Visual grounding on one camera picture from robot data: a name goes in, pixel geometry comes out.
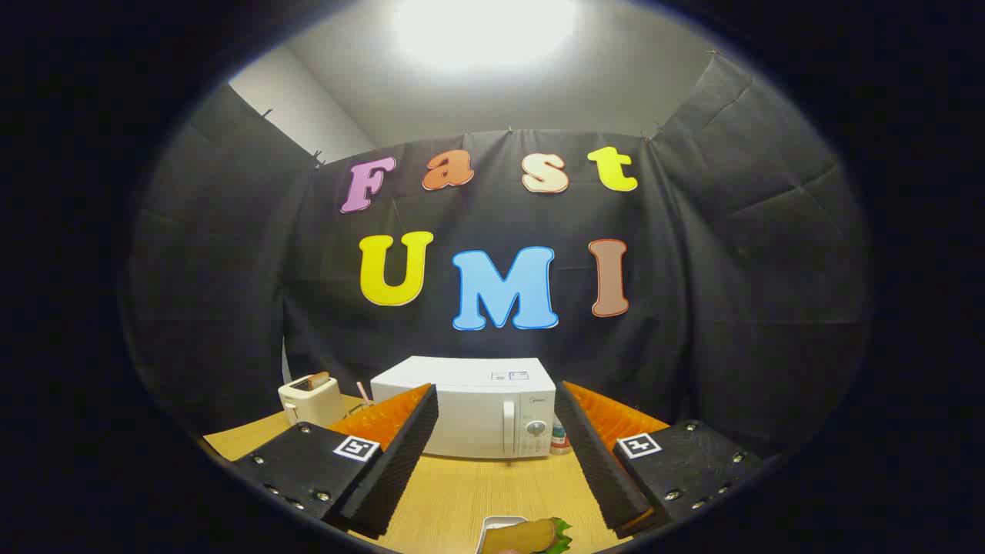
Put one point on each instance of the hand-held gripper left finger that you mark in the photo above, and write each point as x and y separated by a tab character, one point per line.
400	462

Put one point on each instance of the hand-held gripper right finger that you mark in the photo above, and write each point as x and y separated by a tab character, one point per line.
596	462

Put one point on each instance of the white microwave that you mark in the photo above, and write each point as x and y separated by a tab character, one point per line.
477	415

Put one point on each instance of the toy sandwich with lettuce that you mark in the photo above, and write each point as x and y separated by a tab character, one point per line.
523	537

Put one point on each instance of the clear plastic water bottle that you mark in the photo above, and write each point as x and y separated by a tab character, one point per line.
560	442

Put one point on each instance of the pink stick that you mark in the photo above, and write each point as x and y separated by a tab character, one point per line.
362	392

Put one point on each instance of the white toaster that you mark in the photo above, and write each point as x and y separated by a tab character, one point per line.
308	404

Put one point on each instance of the white rectangular tray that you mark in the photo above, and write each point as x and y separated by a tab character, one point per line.
492	525

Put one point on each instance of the toast slice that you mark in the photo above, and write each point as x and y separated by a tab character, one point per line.
318	380

